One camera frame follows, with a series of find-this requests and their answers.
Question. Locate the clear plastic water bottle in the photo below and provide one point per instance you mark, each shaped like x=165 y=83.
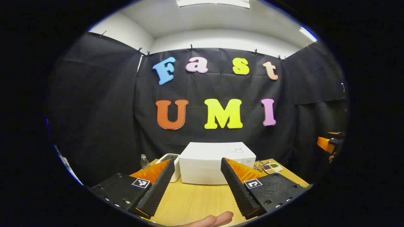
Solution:
x=145 y=163

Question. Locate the white divided snack tray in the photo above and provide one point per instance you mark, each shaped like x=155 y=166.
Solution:
x=273 y=168

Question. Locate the white microwave oven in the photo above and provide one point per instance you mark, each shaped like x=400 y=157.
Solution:
x=205 y=164

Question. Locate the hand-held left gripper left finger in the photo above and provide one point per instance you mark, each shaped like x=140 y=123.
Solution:
x=157 y=189

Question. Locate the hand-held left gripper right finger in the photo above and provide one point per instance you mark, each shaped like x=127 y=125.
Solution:
x=236 y=189

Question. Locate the metal spoon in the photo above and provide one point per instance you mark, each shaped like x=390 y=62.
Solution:
x=266 y=163

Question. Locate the metal cutlery holder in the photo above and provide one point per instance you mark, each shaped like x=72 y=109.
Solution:
x=258 y=166

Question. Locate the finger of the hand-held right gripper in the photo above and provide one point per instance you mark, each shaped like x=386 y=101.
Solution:
x=325 y=143

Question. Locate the ceiling light panel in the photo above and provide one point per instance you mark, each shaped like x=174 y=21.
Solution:
x=308 y=33
x=213 y=2

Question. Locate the white toaster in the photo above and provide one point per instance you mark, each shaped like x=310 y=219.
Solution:
x=175 y=175

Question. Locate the black backdrop cloth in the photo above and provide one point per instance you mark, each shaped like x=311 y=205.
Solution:
x=101 y=110

